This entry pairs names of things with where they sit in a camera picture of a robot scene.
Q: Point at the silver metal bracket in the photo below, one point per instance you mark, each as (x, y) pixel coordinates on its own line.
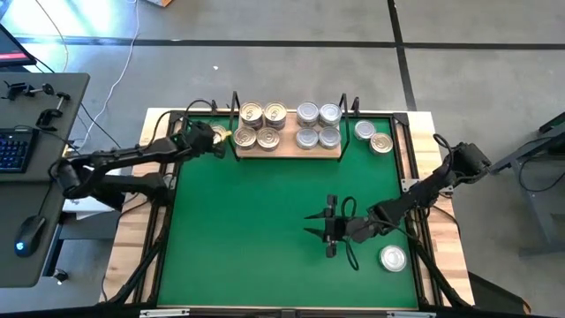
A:
(163, 313)
(410, 315)

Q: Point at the grey metal stand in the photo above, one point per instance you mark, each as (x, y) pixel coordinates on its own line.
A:
(543, 207)

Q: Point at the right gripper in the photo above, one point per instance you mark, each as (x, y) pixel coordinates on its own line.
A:
(351, 228)

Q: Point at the blue salmon can gold lid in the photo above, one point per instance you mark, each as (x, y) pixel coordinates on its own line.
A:
(268, 139)
(246, 138)
(381, 143)
(251, 112)
(219, 134)
(275, 112)

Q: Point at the black computer mouse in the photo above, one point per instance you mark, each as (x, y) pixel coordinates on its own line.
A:
(31, 234)

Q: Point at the short black post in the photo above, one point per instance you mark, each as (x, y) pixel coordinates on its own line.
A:
(214, 107)
(355, 105)

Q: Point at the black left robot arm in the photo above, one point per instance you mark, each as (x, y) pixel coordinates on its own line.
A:
(132, 154)

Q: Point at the black desk clamp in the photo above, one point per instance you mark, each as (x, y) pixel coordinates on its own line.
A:
(46, 117)
(15, 90)

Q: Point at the green table mat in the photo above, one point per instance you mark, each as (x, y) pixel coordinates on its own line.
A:
(247, 221)

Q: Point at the white printed box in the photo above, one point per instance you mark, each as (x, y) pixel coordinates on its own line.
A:
(84, 209)

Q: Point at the orange wooden piece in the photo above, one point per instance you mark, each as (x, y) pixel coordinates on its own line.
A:
(161, 2)

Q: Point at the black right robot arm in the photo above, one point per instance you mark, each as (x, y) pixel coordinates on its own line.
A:
(424, 190)

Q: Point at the black keyboard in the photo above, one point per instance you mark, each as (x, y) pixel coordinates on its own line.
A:
(15, 152)

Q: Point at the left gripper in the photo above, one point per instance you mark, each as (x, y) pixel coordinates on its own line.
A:
(201, 139)

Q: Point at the wooden shelf black metal frame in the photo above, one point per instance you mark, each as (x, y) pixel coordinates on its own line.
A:
(288, 142)

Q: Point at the black monitor red glow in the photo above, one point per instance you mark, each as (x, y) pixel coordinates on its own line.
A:
(11, 48)

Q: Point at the black desk support beam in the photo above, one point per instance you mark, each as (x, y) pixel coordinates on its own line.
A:
(114, 203)

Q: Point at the black metal rig frame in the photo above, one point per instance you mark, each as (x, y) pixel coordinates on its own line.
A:
(399, 118)

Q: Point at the dark grey desk top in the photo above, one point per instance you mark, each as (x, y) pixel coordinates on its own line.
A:
(57, 132)
(26, 207)

